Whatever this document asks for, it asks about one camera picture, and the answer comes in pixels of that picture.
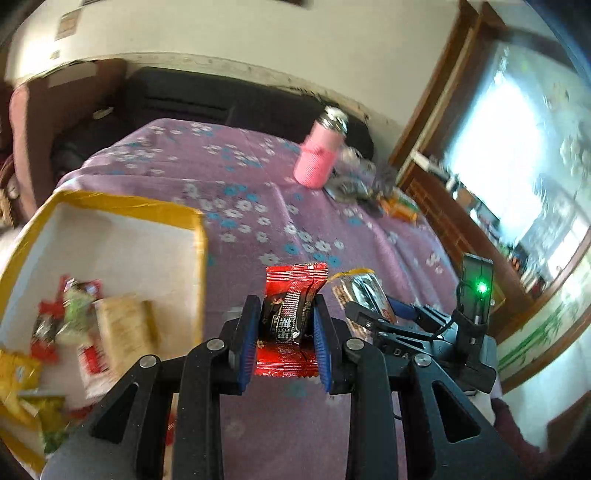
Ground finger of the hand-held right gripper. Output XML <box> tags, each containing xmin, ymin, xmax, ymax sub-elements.
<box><xmin>345</xmin><ymin>301</ymin><xmax>393</xmax><ymax>340</ymax></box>
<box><xmin>387</xmin><ymin>298</ymin><xmax>446</xmax><ymax>326</ymax></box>

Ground yellow snack packet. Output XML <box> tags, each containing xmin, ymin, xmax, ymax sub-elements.
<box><xmin>0</xmin><ymin>351</ymin><xmax>42</xmax><ymax>425</ymax></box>

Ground pile of assorted snack packets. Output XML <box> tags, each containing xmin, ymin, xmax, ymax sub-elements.
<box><xmin>30</xmin><ymin>274</ymin><xmax>162</xmax><ymax>402</ymax></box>

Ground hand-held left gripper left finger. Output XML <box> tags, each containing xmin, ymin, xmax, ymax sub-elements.
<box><xmin>41</xmin><ymin>294</ymin><xmax>262</xmax><ymax>480</ymax></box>

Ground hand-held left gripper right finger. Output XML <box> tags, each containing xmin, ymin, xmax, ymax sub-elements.
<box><xmin>313</xmin><ymin>295</ymin><xmax>527</xmax><ymax>480</ymax></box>

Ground bright red snack packet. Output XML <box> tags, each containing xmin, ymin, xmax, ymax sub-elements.
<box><xmin>255</xmin><ymin>262</ymin><xmax>329</xmax><ymax>378</ymax></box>

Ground orange snack packet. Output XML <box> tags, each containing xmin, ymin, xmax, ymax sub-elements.
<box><xmin>379</xmin><ymin>191</ymin><xmax>419</xmax><ymax>222</ymax></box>

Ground purple floral bedsheet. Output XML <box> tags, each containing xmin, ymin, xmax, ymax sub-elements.
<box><xmin>55</xmin><ymin>117</ymin><xmax>467</xmax><ymax>480</ymax></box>

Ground person's right hand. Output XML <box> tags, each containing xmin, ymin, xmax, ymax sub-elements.
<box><xmin>468</xmin><ymin>390</ymin><xmax>498</xmax><ymax>426</ymax></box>

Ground black headboard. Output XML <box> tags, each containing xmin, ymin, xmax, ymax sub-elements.
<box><xmin>51</xmin><ymin>67</ymin><xmax>375</xmax><ymax>160</ymax></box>

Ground person's right forearm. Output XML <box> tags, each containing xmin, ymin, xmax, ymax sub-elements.
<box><xmin>489</xmin><ymin>399</ymin><xmax>555</xmax><ymax>480</ymax></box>

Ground silver packet yellow edge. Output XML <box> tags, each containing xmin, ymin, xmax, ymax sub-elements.
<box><xmin>331</xmin><ymin>268</ymin><xmax>398</xmax><ymax>342</ymax></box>

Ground wooden framed window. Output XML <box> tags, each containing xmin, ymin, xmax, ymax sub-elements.
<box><xmin>388</xmin><ymin>0</ymin><xmax>591</xmax><ymax>301</ymax></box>

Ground orange wall sticker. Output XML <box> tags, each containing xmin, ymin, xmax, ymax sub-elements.
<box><xmin>56</xmin><ymin>11</ymin><xmax>78</xmax><ymax>41</ymax></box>

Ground maroon cloth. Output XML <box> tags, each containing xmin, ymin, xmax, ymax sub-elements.
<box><xmin>9</xmin><ymin>85</ymin><xmax>51</xmax><ymax>222</ymax></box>

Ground pink bottle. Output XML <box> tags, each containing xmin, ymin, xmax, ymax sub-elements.
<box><xmin>293</xmin><ymin>105</ymin><xmax>349</xmax><ymax>189</ymax></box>

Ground green bamboo wall sticker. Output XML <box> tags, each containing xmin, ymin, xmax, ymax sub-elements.
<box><xmin>499</xmin><ymin>314</ymin><xmax>578</xmax><ymax>370</ymax></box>

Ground white cardboard box yellow tape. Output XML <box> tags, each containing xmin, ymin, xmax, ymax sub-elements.
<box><xmin>0</xmin><ymin>190</ymin><xmax>208</xmax><ymax>476</ymax></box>

